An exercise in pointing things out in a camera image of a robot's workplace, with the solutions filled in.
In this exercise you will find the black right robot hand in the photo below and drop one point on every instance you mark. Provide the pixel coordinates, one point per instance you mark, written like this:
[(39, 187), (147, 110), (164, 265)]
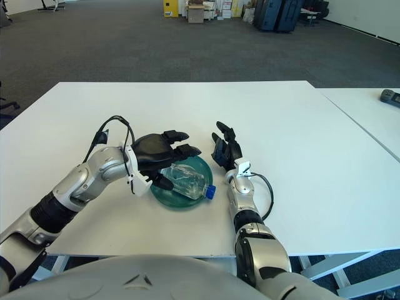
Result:
[(232, 150)]

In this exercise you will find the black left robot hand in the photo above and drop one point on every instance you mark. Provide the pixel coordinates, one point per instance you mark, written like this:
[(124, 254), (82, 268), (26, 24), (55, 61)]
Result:
[(153, 153)]

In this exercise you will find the clear bottle with blue cap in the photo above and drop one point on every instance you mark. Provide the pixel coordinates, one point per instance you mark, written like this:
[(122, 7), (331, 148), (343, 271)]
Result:
[(187, 181)]

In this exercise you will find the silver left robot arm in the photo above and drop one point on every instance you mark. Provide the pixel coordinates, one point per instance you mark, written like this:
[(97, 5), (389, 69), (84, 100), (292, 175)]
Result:
[(87, 178)]

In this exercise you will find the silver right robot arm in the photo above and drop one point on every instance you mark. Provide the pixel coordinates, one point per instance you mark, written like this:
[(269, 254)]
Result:
[(268, 256)]

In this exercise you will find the teal round plate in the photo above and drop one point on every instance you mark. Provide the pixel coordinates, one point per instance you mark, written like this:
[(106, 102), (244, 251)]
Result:
[(178, 204)]

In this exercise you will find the grey robot torso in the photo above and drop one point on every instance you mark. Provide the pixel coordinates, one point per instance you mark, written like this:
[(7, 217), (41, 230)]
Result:
[(140, 281)]

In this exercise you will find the white bag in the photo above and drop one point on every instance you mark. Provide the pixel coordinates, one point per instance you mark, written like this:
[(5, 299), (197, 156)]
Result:
[(248, 15)]

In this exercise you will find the blue hard case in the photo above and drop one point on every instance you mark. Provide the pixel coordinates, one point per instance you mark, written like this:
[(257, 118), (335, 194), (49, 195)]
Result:
[(267, 15)]

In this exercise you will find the brown cardboard box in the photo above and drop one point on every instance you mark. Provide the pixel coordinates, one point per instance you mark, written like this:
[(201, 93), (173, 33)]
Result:
[(195, 15)]

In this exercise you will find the stack of white boxes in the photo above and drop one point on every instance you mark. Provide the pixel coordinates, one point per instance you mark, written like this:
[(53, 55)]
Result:
[(224, 8)]

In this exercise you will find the yellow cabinet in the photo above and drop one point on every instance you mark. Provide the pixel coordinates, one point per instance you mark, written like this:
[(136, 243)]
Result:
[(170, 8)]

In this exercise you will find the dark navy hard case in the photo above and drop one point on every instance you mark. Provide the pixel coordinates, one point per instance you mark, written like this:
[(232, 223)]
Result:
[(288, 15)]

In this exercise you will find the white metal table leg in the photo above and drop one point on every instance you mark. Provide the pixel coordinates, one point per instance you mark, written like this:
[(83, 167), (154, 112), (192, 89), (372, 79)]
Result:
[(328, 267), (57, 265)]

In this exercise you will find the black office chair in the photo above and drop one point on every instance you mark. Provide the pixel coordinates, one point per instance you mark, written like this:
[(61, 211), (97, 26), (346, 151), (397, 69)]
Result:
[(9, 105)]

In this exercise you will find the cluttered background desk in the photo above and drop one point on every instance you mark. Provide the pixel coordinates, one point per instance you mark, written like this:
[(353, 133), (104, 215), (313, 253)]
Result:
[(312, 14)]

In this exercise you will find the dark grey handheld device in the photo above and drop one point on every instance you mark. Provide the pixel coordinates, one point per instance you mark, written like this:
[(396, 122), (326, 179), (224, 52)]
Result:
[(391, 95)]

